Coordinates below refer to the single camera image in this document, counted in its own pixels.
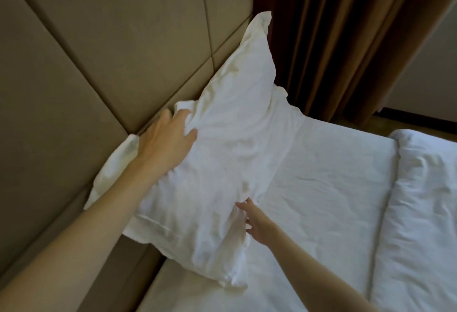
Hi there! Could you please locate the person's right hand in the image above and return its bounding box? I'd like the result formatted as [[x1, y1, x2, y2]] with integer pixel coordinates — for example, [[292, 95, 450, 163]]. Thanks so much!
[[235, 197, 283, 247]]

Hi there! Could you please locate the person's left hand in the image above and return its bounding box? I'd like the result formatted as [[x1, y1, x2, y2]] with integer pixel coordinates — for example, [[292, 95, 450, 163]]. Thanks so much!
[[137, 108, 199, 177]]

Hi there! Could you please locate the white pillow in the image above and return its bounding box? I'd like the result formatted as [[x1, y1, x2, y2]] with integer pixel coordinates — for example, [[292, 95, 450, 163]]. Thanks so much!
[[84, 85, 308, 212], [123, 11, 288, 289]]

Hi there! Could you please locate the person's left forearm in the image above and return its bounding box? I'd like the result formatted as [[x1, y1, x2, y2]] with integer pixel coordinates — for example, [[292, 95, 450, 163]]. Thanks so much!
[[0, 151, 161, 312]]

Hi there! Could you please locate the person's right forearm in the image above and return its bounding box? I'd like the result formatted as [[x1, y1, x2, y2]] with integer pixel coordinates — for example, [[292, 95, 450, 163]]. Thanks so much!
[[266, 228, 371, 312]]

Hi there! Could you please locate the white bed sheet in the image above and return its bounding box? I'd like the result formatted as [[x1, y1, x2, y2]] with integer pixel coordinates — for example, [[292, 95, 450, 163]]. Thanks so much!
[[137, 108, 400, 312]]

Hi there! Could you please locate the beige padded headboard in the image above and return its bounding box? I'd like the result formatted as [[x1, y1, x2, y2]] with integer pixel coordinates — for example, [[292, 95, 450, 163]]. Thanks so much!
[[0, 0, 256, 312]]

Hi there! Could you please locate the white duvet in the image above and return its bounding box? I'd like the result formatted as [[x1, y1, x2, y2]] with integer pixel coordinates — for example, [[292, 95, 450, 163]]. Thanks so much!
[[369, 128, 457, 312]]

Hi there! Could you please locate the brown curtain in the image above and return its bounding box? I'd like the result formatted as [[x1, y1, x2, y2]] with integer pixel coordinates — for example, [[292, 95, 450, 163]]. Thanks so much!
[[253, 0, 457, 129]]

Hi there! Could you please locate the dark baseboard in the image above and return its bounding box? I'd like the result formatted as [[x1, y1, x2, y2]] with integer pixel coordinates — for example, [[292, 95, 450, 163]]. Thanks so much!
[[372, 107, 457, 125]]

